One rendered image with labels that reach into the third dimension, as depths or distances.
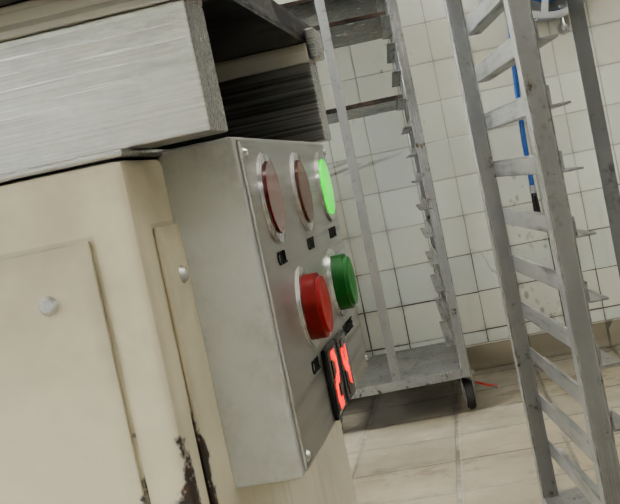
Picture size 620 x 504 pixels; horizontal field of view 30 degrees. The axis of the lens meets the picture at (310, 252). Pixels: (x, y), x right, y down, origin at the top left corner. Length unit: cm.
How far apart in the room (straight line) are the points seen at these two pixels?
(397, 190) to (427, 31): 62
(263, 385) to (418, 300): 402
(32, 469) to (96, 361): 5
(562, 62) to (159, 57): 408
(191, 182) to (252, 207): 3
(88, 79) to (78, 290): 8
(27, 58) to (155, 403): 13
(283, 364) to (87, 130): 12
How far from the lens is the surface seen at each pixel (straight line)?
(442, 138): 444
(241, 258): 45
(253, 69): 71
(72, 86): 43
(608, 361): 163
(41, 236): 42
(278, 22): 62
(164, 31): 42
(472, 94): 218
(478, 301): 447
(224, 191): 45
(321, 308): 51
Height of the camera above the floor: 81
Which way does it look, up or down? 3 degrees down
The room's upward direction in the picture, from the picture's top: 12 degrees counter-clockwise
